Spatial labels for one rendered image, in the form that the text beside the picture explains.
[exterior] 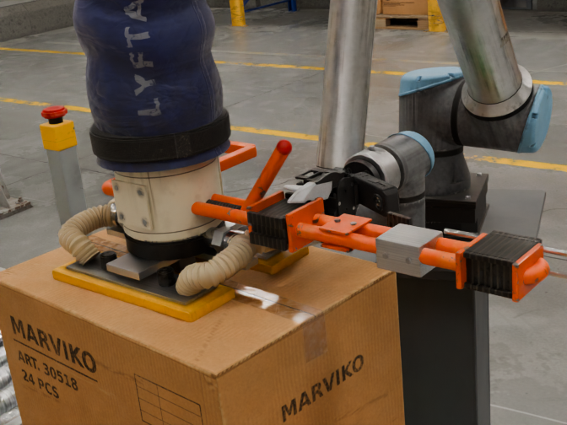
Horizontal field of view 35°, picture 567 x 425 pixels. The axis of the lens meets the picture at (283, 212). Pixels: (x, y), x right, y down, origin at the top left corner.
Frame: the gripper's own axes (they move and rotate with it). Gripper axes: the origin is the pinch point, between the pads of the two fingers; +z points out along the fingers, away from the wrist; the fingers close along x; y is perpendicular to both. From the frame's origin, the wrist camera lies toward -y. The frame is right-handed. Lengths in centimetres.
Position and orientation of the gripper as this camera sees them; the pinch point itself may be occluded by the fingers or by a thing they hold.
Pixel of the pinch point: (299, 222)
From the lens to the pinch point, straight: 133.0
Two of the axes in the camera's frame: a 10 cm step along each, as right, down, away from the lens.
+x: -1.0, -9.3, -3.4
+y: -7.8, -1.4, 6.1
